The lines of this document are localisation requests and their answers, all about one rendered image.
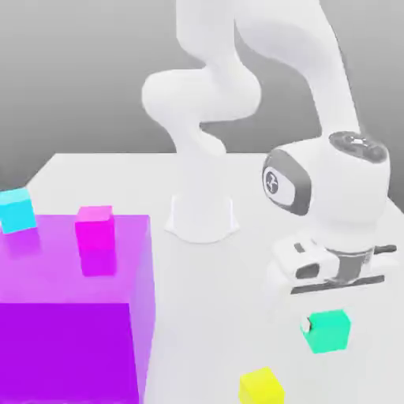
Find small cyan cube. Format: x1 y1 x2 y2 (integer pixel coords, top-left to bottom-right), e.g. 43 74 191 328
0 187 38 235

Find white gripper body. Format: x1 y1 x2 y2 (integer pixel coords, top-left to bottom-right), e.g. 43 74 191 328
287 273 388 312

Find small green cube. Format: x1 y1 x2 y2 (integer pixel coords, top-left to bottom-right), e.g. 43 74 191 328
301 309 352 355

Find small magenta cube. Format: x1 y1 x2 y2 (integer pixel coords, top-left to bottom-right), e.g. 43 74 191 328
74 205 115 253

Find large purple box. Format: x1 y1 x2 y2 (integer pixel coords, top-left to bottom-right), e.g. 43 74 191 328
0 214 156 404

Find small yellow cube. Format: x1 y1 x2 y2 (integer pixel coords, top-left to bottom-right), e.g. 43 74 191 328
238 366 286 404

